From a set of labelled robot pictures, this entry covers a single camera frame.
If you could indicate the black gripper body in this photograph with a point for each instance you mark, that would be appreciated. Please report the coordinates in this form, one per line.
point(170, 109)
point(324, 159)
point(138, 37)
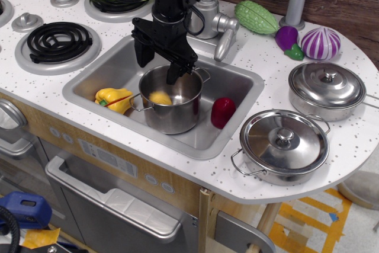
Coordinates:
point(169, 40)

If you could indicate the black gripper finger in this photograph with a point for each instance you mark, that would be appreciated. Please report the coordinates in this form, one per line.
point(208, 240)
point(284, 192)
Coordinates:
point(144, 53)
point(173, 73)

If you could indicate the yellow toy corn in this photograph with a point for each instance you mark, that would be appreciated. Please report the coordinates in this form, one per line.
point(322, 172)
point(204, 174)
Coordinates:
point(160, 97)

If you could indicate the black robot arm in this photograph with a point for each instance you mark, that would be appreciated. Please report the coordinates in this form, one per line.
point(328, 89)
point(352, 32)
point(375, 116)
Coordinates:
point(172, 11)

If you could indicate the tall steel pot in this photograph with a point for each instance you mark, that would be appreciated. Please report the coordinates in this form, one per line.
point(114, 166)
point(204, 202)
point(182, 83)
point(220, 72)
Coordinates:
point(184, 111)

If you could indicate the grey sink basin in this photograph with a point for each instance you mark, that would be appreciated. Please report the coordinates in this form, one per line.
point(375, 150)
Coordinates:
point(117, 68)

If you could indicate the silver toy faucet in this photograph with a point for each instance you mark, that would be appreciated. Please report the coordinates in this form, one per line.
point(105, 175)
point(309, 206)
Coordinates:
point(216, 26)

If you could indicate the yellow toy bell pepper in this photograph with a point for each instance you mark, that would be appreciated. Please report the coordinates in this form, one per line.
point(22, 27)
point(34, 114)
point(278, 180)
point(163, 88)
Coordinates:
point(114, 99)

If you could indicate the black coil burner middle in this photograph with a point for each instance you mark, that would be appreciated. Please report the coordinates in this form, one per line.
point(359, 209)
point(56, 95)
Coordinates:
point(111, 11)

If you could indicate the black coil burner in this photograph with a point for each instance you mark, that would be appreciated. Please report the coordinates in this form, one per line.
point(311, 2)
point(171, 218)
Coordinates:
point(111, 11)
point(57, 48)

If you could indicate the red toy pepper piece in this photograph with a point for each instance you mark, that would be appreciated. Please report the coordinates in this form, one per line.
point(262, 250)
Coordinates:
point(222, 110)

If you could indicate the green toy bitter gourd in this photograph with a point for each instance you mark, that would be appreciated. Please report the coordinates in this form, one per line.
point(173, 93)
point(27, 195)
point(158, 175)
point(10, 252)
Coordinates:
point(256, 18)

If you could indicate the black coil burner front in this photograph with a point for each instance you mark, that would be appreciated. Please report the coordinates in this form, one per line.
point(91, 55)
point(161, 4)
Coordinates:
point(57, 48)

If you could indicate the purple toy eggplant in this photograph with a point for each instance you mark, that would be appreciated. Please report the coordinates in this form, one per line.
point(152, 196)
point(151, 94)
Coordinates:
point(287, 40)

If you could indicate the silver stove knob front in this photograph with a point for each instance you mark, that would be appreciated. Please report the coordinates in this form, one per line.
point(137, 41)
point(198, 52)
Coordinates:
point(26, 23)

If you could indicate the grey metal pole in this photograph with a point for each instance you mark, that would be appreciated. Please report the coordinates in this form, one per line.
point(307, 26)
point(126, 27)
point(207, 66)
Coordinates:
point(294, 15)

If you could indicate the steel lidded pan front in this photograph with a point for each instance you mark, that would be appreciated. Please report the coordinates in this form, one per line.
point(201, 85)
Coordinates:
point(283, 147)

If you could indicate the steel lidded pan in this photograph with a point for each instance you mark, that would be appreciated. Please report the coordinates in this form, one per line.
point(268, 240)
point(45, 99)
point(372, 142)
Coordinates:
point(283, 147)
point(327, 90)

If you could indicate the purple striped toy onion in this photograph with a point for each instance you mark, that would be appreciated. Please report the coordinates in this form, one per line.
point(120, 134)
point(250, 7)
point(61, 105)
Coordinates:
point(321, 43)

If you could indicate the steel lidded pan back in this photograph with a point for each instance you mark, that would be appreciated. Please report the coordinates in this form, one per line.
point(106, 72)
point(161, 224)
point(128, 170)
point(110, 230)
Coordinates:
point(327, 90)

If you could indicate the silver dishwasher door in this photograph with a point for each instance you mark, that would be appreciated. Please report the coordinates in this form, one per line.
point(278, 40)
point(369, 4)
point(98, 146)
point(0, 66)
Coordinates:
point(115, 216)

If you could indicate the blue clamp tool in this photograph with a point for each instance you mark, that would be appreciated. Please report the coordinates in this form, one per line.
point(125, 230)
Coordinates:
point(31, 211)

